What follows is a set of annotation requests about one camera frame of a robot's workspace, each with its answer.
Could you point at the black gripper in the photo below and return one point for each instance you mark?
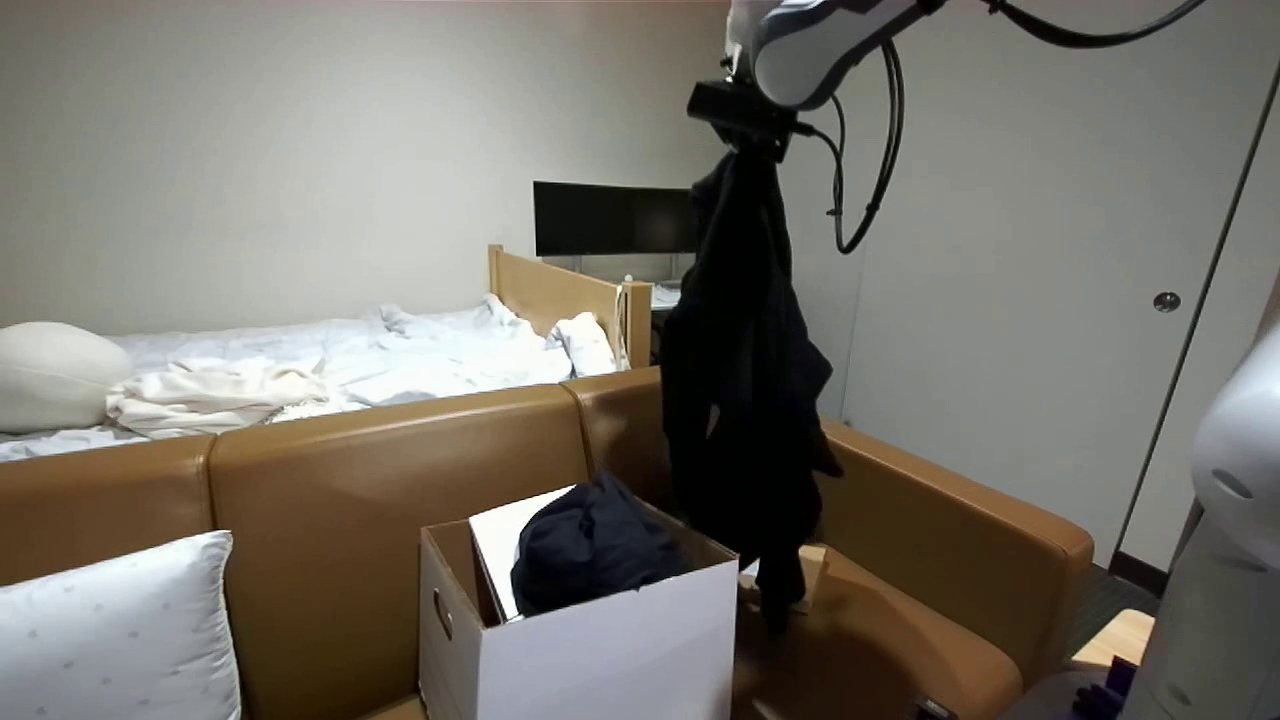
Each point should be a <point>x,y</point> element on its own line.
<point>747,117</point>

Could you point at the black cloth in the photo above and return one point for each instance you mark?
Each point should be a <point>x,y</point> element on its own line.
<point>741,375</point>

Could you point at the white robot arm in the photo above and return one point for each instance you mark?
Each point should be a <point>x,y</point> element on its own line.
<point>826,52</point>

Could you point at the dark navy cloth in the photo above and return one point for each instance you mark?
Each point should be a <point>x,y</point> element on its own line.
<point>593,545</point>

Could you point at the white cardboard box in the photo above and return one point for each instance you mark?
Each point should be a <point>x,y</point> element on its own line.
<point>615,661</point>

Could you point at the tan leather couch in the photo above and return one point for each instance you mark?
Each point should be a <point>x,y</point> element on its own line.
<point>344,535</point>

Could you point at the black monitor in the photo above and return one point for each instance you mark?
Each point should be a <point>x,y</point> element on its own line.
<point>615,219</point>

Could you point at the white bed sheet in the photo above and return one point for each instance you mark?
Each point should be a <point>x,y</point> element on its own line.
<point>426,352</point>

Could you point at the metal door knob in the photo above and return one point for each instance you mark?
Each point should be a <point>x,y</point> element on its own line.
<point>1171,303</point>

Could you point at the crumpled cream blanket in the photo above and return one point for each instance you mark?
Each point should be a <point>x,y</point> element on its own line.
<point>201,393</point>

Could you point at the small black object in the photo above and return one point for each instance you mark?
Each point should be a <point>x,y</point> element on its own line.
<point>931,710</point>

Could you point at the light wooden stool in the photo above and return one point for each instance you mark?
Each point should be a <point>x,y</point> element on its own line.
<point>1113,642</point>

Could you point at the small purple object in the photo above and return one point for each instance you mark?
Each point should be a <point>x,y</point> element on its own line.
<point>1106,688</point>

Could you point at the round cream pillow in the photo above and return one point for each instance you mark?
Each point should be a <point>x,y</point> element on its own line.
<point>55,375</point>

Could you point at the white dotted cushion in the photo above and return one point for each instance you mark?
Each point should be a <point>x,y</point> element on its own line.
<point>120,642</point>

